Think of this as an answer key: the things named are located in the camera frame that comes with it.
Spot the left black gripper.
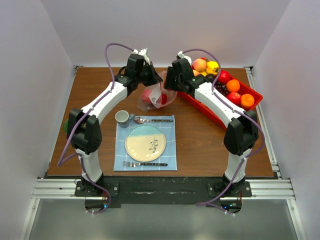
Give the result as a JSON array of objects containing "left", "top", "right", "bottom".
[{"left": 136, "top": 61, "right": 163, "bottom": 87}]

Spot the clear zip top bag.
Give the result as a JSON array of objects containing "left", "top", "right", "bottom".
[{"left": 137, "top": 71, "right": 178, "bottom": 112}]

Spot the red apple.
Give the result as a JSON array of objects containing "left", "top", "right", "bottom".
[
  {"left": 141, "top": 89, "right": 152, "bottom": 104},
  {"left": 161, "top": 93, "right": 168, "bottom": 105},
  {"left": 217, "top": 70, "right": 232, "bottom": 85}
]

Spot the red apple back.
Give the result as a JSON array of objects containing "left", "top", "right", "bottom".
[{"left": 217, "top": 70, "right": 232, "bottom": 85}]

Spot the orange fruit back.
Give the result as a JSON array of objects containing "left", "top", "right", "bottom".
[{"left": 226, "top": 79, "right": 241, "bottom": 93}]

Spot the orange fruit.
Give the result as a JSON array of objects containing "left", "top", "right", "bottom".
[
  {"left": 226, "top": 79, "right": 241, "bottom": 93},
  {"left": 240, "top": 93, "right": 255, "bottom": 109}
]

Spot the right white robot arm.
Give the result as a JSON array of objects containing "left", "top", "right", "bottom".
[{"left": 164, "top": 58, "right": 259, "bottom": 197}]

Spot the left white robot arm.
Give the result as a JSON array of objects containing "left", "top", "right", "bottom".
[{"left": 67, "top": 49, "right": 162, "bottom": 197}]

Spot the yellow bell pepper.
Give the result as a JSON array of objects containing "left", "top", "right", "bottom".
[{"left": 205, "top": 61, "right": 220, "bottom": 76}]

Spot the upper purple grape bunch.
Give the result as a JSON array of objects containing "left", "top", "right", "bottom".
[{"left": 214, "top": 81, "right": 230, "bottom": 97}]

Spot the metal spoon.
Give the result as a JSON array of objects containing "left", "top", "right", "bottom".
[{"left": 133, "top": 116, "right": 173, "bottom": 124}]

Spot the small grey cup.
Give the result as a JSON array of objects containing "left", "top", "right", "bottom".
[{"left": 114, "top": 110, "right": 135, "bottom": 128}]

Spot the red plastic fruit tray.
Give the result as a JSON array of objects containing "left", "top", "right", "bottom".
[{"left": 177, "top": 71, "right": 263, "bottom": 130}]

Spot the cream and teal plate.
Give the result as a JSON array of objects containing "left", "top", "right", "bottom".
[{"left": 124, "top": 124, "right": 167, "bottom": 163}]

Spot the orange fruit right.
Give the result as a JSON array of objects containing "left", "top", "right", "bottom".
[{"left": 240, "top": 93, "right": 255, "bottom": 109}]

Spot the blue checked placemat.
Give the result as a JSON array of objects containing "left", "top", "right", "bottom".
[{"left": 113, "top": 115, "right": 178, "bottom": 172}]

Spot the metal fork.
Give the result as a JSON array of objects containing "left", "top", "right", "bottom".
[{"left": 123, "top": 161, "right": 168, "bottom": 168}]

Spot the green floral mug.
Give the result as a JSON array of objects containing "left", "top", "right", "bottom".
[{"left": 63, "top": 119, "right": 69, "bottom": 134}]

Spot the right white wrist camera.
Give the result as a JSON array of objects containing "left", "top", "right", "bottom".
[{"left": 176, "top": 51, "right": 192, "bottom": 65}]

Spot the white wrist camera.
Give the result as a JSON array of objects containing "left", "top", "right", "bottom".
[
  {"left": 132, "top": 48, "right": 149, "bottom": 57},
  {"left": 176, "top": 51, "right": 192, "bottom": 65}
]

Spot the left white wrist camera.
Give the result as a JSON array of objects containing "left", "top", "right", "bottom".
[{"left": 132, "top": 48, "right": 149, "bottom": 57}]

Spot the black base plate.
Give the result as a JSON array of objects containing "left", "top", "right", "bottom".
[{"left": 74, "top": 175, "right": 253, "bottom": 210}]

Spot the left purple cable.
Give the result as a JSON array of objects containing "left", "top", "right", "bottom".
[{"left": 56, "top": 43, "right": 137, "bottom": 213}]

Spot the aluminium frame rail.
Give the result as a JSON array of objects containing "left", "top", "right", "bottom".
[{"left": 18, "top": 66, "right": 307, "bottom": 240}]

